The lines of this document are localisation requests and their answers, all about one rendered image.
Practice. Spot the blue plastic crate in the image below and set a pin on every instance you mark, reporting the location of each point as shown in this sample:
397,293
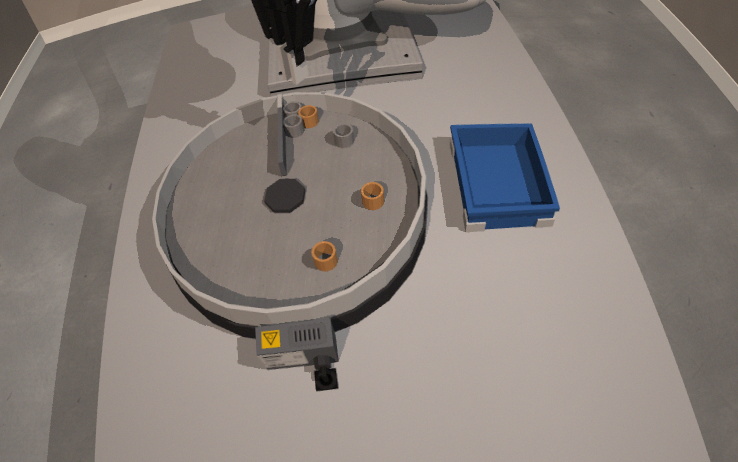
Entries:
504,167

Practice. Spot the bronze bushing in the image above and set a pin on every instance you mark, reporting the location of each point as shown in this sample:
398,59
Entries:
374,203
309,121
322,248

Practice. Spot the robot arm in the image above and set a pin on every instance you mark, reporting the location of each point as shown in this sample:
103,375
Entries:
339,25

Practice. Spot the grey metal bushing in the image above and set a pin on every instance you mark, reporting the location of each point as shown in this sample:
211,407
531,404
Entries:
293,127
292,108
345,140

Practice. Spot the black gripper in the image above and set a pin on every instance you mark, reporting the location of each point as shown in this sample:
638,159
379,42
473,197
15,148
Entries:
298,26

